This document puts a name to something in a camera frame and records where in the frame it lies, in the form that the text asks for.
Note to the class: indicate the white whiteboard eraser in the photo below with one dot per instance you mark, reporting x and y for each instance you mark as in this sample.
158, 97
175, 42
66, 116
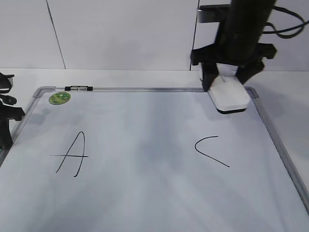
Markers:
228, 95

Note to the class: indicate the whiteboard with aluminium frame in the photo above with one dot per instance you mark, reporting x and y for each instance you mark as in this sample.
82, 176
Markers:
147, 160

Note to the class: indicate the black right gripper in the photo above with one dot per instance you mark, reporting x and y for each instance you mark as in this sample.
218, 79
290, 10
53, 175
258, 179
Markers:
237, 42

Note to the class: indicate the green round magnet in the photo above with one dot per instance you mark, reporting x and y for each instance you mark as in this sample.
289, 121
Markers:
59, 98

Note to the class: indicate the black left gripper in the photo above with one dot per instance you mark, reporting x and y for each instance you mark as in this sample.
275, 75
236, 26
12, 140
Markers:
8, 112

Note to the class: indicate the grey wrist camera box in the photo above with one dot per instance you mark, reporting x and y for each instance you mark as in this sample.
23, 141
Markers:
212, 13

